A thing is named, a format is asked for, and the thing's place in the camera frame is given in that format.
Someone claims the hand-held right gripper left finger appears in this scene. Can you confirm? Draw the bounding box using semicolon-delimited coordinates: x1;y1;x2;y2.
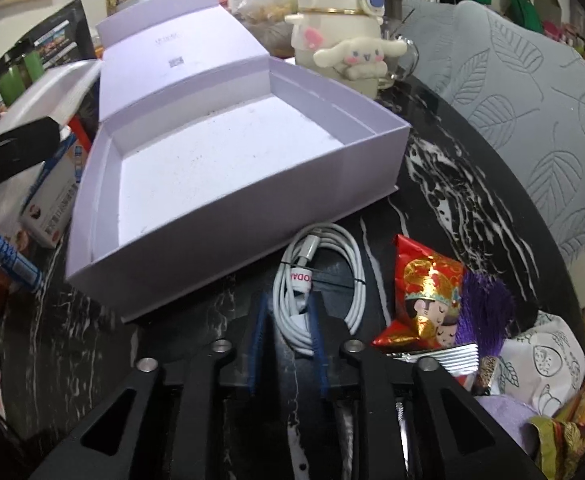
27;292;278;480

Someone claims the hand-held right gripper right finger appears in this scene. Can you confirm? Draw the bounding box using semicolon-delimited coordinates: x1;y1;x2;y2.
307;292;548;480

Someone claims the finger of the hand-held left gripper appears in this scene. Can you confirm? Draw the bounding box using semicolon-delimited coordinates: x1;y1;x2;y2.
0;116;62;198
0;214;44;293

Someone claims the white charging cable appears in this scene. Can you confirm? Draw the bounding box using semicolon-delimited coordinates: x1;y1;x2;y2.
272;223;365;358

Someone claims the red snack packet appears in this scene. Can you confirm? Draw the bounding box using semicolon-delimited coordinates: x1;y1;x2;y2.
371;234;465;348

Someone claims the shiny clear plastic packet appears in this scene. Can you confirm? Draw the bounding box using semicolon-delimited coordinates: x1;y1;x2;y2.
387;344;480;376

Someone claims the lavender sachet with purple tassel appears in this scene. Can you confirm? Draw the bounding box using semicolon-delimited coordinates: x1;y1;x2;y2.
455;271;538;455

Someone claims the lavender gift box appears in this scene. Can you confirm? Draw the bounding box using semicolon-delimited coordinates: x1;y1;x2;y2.
65;0;412;323

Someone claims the blue white medicine box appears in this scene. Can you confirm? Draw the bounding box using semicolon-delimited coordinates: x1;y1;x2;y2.
32;132;84;196

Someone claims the white plastic tray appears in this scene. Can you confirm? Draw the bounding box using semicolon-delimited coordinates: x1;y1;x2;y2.
0;62;102;146

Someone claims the white red medicine box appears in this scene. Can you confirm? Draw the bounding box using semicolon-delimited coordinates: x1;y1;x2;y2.
20;180;80;249

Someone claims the green bottle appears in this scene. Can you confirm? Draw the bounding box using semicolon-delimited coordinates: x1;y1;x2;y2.
0;67;23;106
25;52;48;83

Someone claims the black printed pouch bag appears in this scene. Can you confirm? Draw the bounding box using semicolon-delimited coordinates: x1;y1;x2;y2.
20;0;97;73

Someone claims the white printed cloth bag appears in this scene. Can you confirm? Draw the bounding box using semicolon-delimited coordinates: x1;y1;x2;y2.
492;310;585;418

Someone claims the gold red brocade pouch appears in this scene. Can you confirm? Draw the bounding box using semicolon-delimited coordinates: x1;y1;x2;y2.
527;380;585;471

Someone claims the plastic bag with food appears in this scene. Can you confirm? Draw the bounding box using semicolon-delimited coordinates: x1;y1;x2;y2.
230;0;303;58

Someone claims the clear glass cup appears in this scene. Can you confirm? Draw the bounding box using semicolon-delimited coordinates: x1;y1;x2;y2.
377;35;420;92

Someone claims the cream bottle with plush dog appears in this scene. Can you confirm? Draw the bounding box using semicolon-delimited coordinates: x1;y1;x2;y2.
285;0;408;101

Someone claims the grey leaf pattern chair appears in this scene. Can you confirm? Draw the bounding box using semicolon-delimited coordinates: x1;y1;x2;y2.
415;0;585;271
401;0;460;31

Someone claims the row of cosmetic bottles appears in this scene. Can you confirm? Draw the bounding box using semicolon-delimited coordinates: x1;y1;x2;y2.
542;17;585;68

